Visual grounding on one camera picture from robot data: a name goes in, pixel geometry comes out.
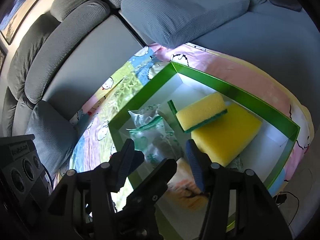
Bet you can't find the yellow sponge one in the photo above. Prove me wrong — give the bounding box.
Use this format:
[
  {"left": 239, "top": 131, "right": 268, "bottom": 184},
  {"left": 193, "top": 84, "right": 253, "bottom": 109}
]
[{"left": 176, "top": 92, "right": 227, "bottom": 133}]

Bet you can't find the large clear tea bag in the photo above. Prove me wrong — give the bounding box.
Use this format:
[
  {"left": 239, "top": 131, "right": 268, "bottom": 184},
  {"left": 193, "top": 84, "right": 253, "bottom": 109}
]
[{"left": 129, "top": 116, "right": 183, "bottom": 168}]

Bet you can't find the grey pillow right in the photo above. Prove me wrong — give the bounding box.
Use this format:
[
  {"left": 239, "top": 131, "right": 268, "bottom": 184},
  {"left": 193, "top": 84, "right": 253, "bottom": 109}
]
[{"left": 121, "top": 0, "right": 250, "bottom": 48}]

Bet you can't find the black cable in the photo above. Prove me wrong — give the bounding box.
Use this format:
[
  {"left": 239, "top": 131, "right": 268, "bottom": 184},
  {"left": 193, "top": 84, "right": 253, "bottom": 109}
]
[{"left": 273, "top": 191, "right": 301, "bottom": 228}]

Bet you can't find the grey pillow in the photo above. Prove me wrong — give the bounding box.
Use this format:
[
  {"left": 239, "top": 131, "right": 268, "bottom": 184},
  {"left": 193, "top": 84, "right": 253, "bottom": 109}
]
[
  {"left": 121, "top": 0, "right": 250, "bottom": 48},
  {"left": 26, "top": 101, "right": 77, "bottom": 178}
]

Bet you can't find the cartoon print bed sheet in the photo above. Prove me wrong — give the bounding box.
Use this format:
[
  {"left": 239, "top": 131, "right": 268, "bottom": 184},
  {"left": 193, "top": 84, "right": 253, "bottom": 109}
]
[{"left": 52, "top": 42, "right": 316, "bottom": 240}]

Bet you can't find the yellow sponge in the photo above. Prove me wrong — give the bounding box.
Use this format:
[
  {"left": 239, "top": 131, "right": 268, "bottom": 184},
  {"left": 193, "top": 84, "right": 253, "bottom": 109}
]
[{"left": 191, "top": 103, "right": 263, "bottom": 167}]

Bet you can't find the green cardboard box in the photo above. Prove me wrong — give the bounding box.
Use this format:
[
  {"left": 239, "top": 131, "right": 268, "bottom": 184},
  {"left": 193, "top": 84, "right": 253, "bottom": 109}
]
[{"left": 109, "top": 62, "right": 300, "bottom": 239}]

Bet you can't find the white tissue pack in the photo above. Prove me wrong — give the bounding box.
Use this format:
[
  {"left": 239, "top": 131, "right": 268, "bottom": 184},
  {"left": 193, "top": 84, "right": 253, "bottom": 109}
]
[{"left": 165, "top": 158, "right": 208, "bottom": 211}]

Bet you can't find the small clear tea bag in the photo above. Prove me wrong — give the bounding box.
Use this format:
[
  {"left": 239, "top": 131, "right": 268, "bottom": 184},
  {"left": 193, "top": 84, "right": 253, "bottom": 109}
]
[{"left": 127, "top": 104, "right": 165, "bottom": 135}]

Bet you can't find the grey sofa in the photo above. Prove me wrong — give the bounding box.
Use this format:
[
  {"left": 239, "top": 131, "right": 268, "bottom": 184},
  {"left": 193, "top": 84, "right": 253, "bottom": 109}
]
[{"left": 1, "top": 0, "right": 319, "bottom": 192}]

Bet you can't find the grey pillow left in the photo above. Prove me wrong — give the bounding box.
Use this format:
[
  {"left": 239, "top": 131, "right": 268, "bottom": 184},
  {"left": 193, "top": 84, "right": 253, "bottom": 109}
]
[{"left": 26, "top": 101, "right": 77, "bottom": 178}]

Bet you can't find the framed landscape painting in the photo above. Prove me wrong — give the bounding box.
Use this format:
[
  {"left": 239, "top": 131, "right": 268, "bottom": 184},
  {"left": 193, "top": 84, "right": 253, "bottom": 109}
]
[{"left": 1, "top": 0, "right": 39, "bottom": 45}]

